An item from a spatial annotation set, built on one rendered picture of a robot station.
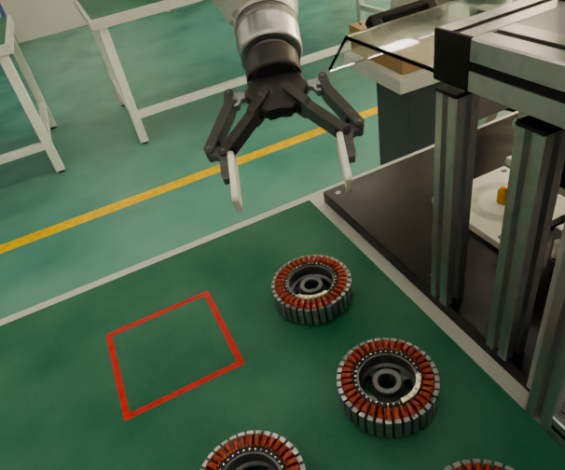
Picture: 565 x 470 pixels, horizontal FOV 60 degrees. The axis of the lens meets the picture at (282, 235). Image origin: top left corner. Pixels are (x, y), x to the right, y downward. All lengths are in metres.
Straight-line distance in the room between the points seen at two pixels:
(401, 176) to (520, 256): 0.44
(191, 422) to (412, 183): 0.53
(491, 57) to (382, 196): 0.47
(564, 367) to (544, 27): 0.29
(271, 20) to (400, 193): 0.36
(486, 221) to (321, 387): 0.35
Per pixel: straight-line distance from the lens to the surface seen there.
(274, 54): 0.66
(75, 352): 0.77
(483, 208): 0.81
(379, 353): 0.60
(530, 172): 0.46
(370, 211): 0.82
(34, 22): 7.14
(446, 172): 0.54
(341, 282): 0.67
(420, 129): 1.56
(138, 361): 0.71
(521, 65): 0.41
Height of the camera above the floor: 1.25
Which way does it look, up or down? 37 degrees down
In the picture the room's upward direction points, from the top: 12 degrees counter-clockwise
